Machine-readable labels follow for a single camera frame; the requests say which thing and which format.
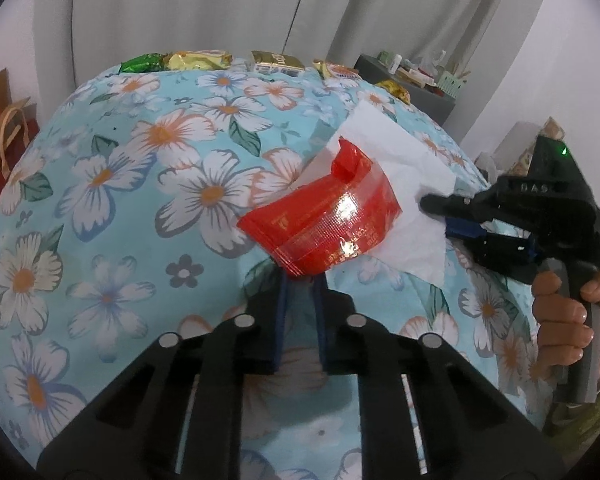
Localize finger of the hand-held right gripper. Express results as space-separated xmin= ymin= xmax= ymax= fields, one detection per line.
xmin=420 ymin=182 xmax=499 ymax=219
xmin=445 ymin=217 xmax=542 ymax=273

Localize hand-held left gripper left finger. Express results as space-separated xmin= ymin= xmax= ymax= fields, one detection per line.
xmin=36 ymin=275 xmax=288 ymax=480

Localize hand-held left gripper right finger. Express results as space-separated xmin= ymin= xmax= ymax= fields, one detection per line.
xmin=312 ymin=276 xmax=566 ymax=480

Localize white tissue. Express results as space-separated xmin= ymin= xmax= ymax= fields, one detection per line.
xmin=300 ymin=100 xmax=457 ymax=286

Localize red plastic wrapper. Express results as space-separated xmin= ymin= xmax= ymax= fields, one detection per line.
xmin=237 ymin=135 xmax=403 ymax=277

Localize person's right hand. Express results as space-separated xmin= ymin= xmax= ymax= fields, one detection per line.
xmin=531 ymin=270 xmax=600 ymax=381

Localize patterned tall box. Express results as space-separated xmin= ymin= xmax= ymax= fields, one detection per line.
xmin=512 ymin=116 xmax=567 ymax=176

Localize white tall container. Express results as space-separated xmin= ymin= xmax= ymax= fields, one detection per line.
xmin=495 ymin=120 xmax=536 ymax=171

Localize grey cabinet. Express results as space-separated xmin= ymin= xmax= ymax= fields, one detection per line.
xmin=354 ymin=54 xmax=456 ymax=126

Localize mint pencil holder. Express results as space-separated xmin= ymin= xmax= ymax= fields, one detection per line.
xmin=437 ymin=67 xmax=468 ymax=98

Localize crumpled gold wrapper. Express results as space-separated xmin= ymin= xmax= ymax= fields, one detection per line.
xmin=375 ymin=80 xmax=411 ymax=103

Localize pile of small boxes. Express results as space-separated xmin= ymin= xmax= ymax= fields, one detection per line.
xmin=397 ymin=62 xmax=438 ymax=88

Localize blue floral blanket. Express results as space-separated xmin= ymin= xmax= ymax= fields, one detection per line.
xmin=0 ymin=57 xmax=556 ymax=480

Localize orange yellow packet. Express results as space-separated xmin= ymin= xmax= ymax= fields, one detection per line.
xmin=314 ymin=59 xmax=363 ymax=81

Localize gold white packet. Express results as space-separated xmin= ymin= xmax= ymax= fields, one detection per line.
xmin=250 ymin=51 xmax=306 ymax=77

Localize gold foil wrapper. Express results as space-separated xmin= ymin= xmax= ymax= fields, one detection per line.
xmin=165 ymin=50 xmax=233 ymax=72

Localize green foil wrapper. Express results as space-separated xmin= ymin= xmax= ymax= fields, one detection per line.
xmin=120 ymin=54 xmax=166 ymax=75

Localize grey curtain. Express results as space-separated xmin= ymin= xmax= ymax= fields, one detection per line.
xmin=32 ymin=0 xmax=556 ymax=143

